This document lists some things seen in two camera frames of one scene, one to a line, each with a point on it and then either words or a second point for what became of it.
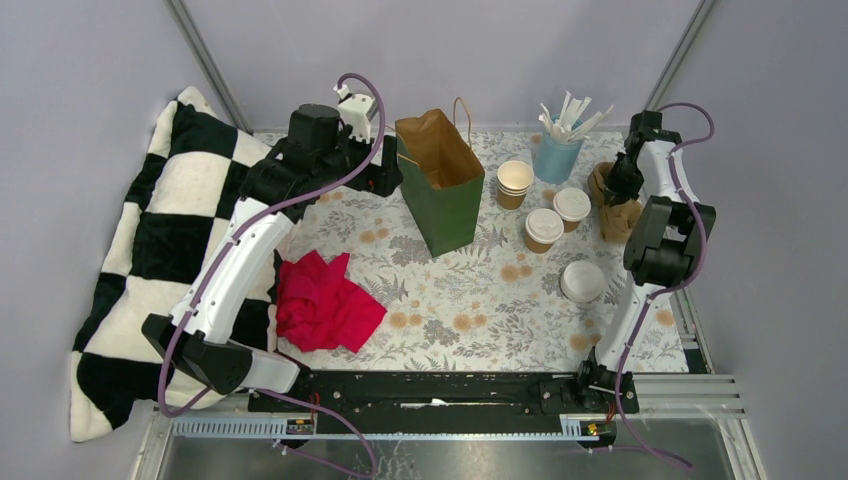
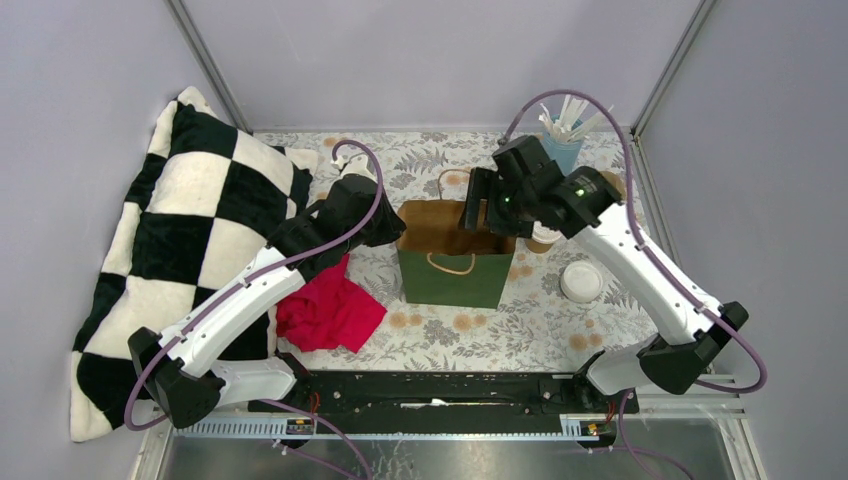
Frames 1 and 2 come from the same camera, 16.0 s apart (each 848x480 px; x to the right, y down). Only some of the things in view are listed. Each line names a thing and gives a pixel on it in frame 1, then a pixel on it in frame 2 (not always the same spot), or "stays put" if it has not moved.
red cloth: [319, 309] stays put
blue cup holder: [555, 159] stays put
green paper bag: [440, 175] to [442, 263]
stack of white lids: [581, 281] stays put
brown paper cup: [536, 246] stays put
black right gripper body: [624, 180] to [511, 211]
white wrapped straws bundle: [572, 110] stays put
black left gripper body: [350, 155] to [381, 228]
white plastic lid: [544, 226] stays put
